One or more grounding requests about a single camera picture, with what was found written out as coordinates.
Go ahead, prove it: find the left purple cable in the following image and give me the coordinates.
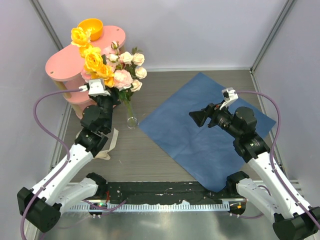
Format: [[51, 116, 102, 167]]
[[19, 87, 129, 240]]

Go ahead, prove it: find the pink rose stem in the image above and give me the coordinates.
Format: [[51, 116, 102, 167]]
[[101, 41, 120, 66], [113, 69, 133, 91]]

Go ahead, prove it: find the orange plastic bowl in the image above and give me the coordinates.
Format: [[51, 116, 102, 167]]
[[78, 18, 104, 42]]

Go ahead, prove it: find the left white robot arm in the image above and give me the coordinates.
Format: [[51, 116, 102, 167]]
[[17, 93, 118, 239]]

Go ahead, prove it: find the slotted cable duct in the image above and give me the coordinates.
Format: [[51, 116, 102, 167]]
[[67, 201, 230, 213]]

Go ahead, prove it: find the beige printed ribbon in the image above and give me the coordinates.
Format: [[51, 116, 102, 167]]
[[95, 128, 119, 161]]

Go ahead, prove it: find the pink three-tier shelf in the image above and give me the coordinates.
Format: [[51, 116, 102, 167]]
[[45, 25, 126, 119]]

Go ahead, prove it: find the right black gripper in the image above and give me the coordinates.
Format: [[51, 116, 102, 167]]
[[189, 99, 242, 139]]

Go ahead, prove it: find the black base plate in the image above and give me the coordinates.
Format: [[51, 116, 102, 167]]
[[82, 180, 247, 206]]

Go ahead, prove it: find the yellow flower stem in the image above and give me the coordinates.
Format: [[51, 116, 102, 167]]
[[71, 26, 115, 88]]

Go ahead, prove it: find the clear glass vase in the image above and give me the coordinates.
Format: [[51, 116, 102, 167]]
[[123, 100, 139, 129]]

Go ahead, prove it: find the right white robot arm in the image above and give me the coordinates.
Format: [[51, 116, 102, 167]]
[[189, 103, 320, 240]]

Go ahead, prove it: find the cream rose stem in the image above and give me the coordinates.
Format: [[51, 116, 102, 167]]
[[119, 47, 148, 109]]

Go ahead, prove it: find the blue wrapping paper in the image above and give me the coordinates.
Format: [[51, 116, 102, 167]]
[[137, 71, 277, 193]]

